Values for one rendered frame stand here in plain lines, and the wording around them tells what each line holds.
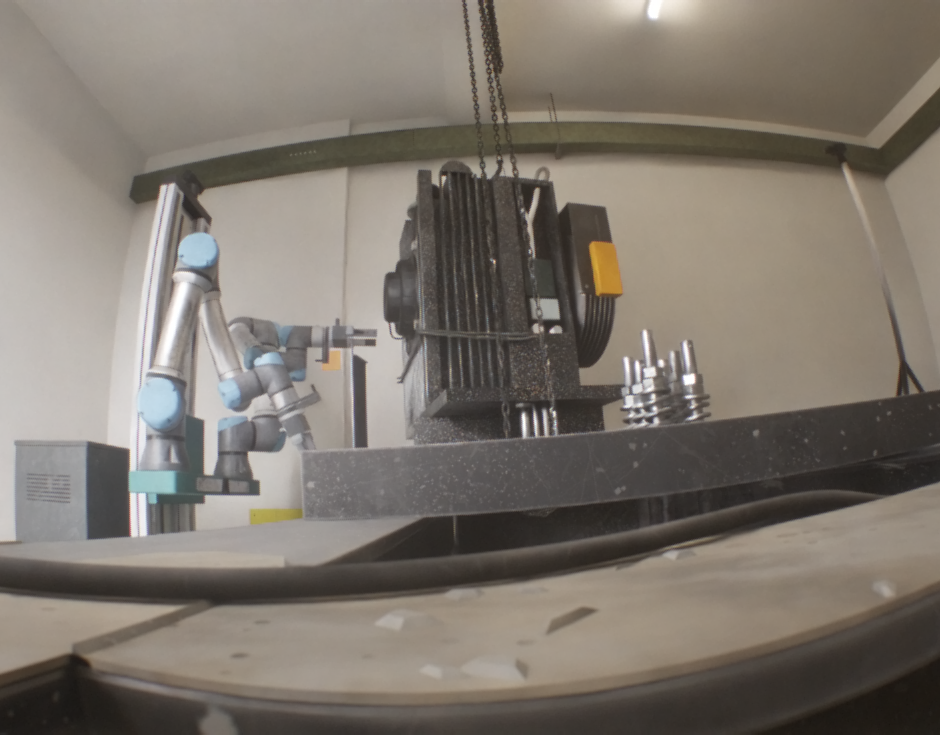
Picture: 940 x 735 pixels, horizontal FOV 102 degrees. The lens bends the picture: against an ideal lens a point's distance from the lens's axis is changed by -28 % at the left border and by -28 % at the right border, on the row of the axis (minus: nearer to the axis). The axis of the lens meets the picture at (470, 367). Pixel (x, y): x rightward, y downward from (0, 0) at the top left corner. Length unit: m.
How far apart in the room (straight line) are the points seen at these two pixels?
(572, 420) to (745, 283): 2.05
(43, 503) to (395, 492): 1.43
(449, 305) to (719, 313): 1.90
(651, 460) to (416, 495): 0.24
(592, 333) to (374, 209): 1.79
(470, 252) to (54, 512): 1.48
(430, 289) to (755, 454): 1.03
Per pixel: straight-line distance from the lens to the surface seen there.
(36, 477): 1.84
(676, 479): 0.57
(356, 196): 3.11
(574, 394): 1.20
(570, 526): 1.40
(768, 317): 3.18
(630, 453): 0.55
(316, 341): 1.82
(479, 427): 1.29
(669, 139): 3.29
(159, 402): 1.37
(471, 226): 1.54
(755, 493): 1.32
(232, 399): 1.40
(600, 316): 1.55
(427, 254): 1.47
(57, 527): 1.77
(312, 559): 0.21
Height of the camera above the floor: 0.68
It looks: 13 degrees up
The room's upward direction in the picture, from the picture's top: 4 degrees counter-clockwise
